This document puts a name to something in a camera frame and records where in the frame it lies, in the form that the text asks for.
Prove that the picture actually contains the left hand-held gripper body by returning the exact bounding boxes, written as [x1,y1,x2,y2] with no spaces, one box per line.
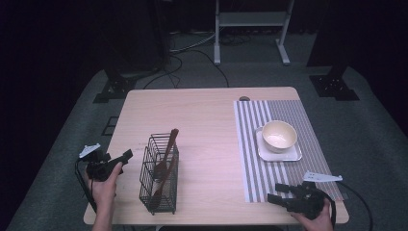
[79,142,116,183]

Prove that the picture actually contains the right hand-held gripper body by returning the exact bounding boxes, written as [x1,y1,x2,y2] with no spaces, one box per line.
[285,170,344,221]

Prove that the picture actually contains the cream bowl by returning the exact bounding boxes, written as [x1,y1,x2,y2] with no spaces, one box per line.
[261,119,298,154]

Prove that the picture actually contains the black wire cutlery basket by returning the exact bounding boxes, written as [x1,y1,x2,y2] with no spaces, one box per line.
[139,132,180,216]

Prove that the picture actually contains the person's right hand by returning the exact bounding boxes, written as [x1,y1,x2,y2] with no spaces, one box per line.
[290,198,335,231]

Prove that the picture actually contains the person's left hand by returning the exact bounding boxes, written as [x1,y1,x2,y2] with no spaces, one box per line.
[84,162,124,210]

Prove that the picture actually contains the grey striped placemat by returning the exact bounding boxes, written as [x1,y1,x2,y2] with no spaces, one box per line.
[233,99,344,204]

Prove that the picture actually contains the white square plate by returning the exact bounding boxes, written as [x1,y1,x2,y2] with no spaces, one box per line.
[254,127,303,163]

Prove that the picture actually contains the brown wooden spoon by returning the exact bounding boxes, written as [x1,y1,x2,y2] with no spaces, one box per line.
[153,128,180,181]

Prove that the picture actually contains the black stand base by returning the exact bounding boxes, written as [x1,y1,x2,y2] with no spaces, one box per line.
[309,65,360,102]
[92,68,138,104]

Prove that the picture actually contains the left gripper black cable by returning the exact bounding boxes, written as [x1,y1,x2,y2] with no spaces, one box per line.
[74,158,98,214]

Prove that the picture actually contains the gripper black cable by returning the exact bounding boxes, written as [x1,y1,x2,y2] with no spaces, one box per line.
[74,158,98,214]
[326,181,374,231]

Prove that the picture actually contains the black rectangular floor frame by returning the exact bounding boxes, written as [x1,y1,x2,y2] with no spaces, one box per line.
[101,115,120,137]

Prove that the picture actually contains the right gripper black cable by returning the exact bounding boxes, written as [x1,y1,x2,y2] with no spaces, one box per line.
[326,181,374,231]

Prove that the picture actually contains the black floor cable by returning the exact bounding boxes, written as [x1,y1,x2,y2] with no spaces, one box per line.
[142,49,230,90]

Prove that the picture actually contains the grey floor cable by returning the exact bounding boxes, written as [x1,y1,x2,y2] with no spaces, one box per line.
[169,30,223,54]

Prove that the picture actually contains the white metal stand frame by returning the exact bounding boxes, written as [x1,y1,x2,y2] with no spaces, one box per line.
[214,0,295,66]

